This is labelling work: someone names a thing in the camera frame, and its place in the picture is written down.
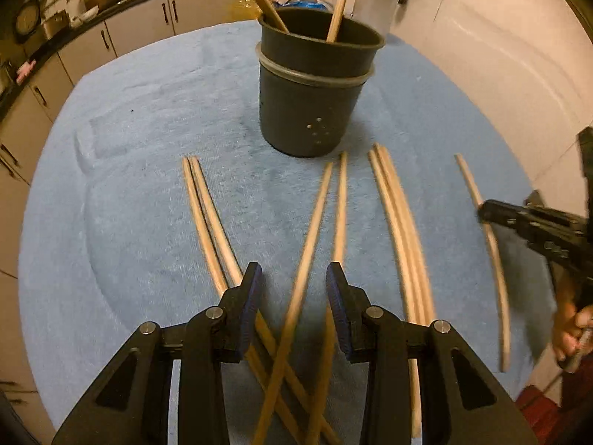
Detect beige kitchen base cabinets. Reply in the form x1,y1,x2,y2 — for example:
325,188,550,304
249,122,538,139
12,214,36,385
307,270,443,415
0,0,262,445

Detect red stool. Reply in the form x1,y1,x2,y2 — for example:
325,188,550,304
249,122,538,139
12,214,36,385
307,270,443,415
516,386,593,445

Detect blue towel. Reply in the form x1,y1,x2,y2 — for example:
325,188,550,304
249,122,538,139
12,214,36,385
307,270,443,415
17,21,559,445

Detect blue lidded container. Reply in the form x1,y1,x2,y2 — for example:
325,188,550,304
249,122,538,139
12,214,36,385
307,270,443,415
284,0,335,13

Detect black chopstick holder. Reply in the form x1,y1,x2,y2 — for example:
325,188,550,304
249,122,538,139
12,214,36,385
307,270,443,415
256,7,386,158

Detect yellow plastic bag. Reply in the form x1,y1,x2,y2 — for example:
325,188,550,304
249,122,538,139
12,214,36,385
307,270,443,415
229,0,261,22

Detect bundle of wooden chopsticks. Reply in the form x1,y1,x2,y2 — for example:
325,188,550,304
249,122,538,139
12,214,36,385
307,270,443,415
0,0,242,121

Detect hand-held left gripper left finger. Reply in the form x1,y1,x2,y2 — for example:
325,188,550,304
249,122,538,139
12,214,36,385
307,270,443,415
51,262,264,445

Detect person's right hand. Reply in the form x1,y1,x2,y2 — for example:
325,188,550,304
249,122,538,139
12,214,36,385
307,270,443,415
553,283,593,362

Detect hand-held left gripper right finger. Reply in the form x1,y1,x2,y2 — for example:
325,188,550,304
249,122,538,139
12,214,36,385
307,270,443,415
325,262,540,445

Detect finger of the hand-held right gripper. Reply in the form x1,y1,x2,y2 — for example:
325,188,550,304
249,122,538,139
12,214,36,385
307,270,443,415
577,127,593,181
478,190,593,283

